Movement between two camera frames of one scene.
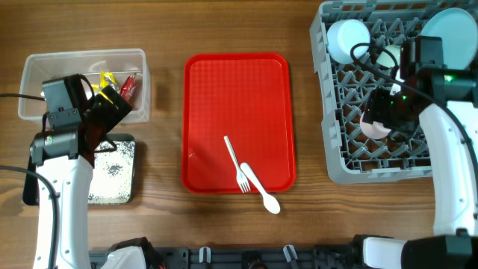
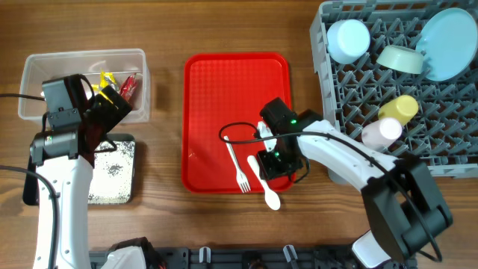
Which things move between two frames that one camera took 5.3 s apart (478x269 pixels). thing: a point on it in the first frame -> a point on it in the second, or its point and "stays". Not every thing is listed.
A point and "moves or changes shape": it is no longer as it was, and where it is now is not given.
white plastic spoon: x=270 y=204 moves or changes shape
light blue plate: x=458 y=33 stays
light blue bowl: x=343 y=35 stays
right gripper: x=374 y=108 -> x=269 y=170
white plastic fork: x=242 y=180 stays
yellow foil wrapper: x=106 y=79 stays
